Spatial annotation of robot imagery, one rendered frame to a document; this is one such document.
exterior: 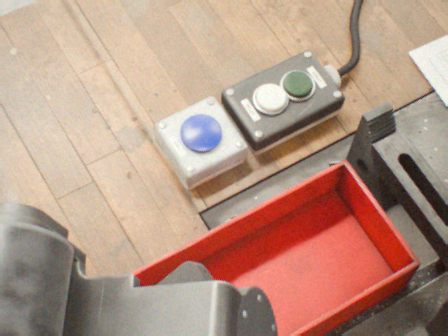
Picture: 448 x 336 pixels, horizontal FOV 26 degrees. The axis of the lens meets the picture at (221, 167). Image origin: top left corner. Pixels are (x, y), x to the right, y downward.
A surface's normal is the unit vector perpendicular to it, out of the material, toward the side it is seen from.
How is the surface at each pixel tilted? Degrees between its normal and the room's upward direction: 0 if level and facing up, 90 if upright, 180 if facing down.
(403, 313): 0
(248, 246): 0
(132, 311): 26
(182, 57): 0
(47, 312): 52
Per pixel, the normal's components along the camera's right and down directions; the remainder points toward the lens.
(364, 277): 0.06, -0.45
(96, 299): -0.39, -0.44
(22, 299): 0.50, -0.37
